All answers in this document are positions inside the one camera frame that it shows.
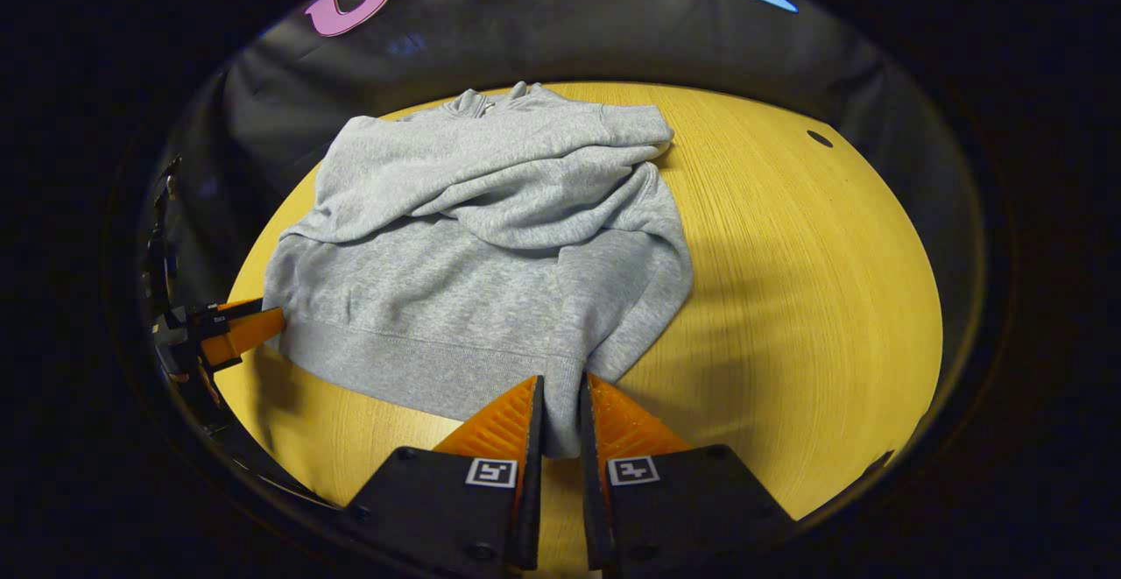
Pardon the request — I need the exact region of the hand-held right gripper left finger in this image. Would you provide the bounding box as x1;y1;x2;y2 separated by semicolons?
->
342;375;546;579

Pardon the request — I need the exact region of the grey zip-neck sweatshirt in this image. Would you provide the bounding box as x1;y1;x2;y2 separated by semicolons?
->
263;81;694;459

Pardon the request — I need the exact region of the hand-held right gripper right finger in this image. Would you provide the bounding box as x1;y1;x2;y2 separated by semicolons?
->
578;371;798;579

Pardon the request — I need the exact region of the black backdrop cloth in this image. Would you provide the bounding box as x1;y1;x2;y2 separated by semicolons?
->
140;0;986;370

